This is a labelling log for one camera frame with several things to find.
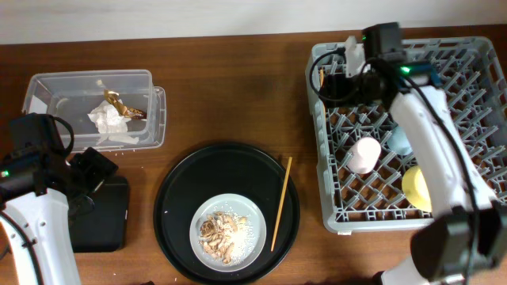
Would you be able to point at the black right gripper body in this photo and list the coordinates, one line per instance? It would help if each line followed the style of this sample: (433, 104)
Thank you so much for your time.
(352, 90)

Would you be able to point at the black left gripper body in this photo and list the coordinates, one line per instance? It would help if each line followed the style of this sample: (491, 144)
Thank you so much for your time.
(89, 173)

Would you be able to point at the white tissue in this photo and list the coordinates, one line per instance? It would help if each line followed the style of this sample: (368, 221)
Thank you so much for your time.
(110, 124)

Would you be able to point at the light blue cup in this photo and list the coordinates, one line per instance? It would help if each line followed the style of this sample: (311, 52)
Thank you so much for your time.
(398, 142)

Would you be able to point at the pink cup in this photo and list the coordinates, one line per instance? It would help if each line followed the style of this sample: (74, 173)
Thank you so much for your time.
(365, 153)

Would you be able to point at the gold snack wrapper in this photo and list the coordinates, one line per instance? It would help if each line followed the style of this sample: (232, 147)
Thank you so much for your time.
(114, 99)

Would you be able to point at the yellow bowl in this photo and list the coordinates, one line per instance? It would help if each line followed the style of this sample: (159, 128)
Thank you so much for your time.
(415, 189)

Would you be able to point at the wooden chopstick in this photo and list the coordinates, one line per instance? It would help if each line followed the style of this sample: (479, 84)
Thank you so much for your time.
(281, 203)
(322, 75)

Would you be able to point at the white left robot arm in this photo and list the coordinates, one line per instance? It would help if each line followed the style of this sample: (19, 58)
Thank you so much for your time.
(38, 183)

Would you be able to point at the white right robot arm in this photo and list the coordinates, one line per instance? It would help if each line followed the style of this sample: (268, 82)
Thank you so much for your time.
(411, 134)

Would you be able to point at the clear plastic waste bin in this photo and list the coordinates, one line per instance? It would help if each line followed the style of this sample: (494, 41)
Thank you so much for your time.
(71, 96)

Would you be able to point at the grey dishwasher rack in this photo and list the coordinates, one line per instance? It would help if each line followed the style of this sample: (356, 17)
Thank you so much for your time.
(475, 87)

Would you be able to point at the black square bin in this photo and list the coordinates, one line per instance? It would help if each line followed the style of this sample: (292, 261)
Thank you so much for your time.
(100, 224)

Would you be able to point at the round black tray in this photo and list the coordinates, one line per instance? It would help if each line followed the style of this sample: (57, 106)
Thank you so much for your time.
(222, 168)

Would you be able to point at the grey plate with food scraps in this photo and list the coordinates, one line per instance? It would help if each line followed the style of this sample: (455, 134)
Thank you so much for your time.
(228, 233)

